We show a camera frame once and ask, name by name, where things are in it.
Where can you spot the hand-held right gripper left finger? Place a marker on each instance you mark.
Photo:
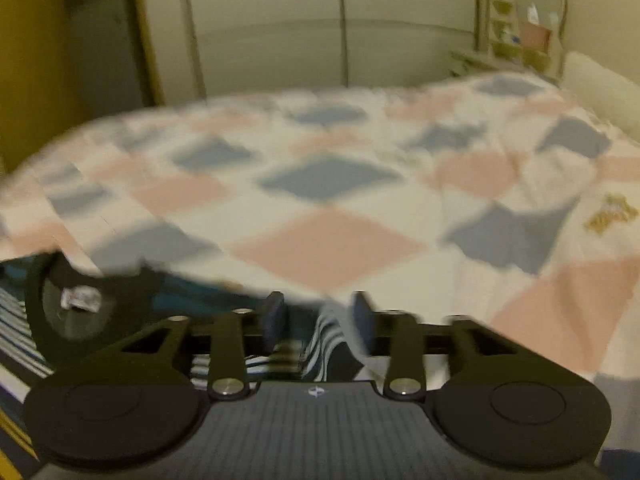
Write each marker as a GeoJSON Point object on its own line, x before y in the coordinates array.
{"type": "Point", "coordinates": [273, 321]}

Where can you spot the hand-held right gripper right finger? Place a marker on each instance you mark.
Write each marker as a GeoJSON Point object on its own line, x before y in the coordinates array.
{"type": "Point", "coordinates": [362, 324]}

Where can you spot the dark striped shirt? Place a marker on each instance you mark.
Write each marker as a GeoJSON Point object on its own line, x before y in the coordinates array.
{"type": "Point", "coordinates": [165, 305]}

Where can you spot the checkered pink blue blanket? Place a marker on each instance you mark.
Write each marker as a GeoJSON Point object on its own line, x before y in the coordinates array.
{"type": "Point", "coordinates": [350, 185]}

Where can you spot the white vanity table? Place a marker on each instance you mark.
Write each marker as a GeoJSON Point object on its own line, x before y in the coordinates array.
{"type": "Point", "coordinates": [480, 62]}

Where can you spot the white wardrobe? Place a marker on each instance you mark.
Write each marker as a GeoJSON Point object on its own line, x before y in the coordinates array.
{"type": "Point", "coordinates": [280, 25]}

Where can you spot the pink box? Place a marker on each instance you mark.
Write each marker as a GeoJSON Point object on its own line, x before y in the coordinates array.
{"type": "Point", "coordinates": [535, 37]}

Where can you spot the small white shelf unit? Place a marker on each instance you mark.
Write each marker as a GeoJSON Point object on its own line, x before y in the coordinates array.
{"type": "Point", "coordinates": [502, 20]}

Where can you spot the white bed headboard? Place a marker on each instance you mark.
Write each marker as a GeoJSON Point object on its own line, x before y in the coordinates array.
{"type": "Point", "coordinates": [600, 82]}

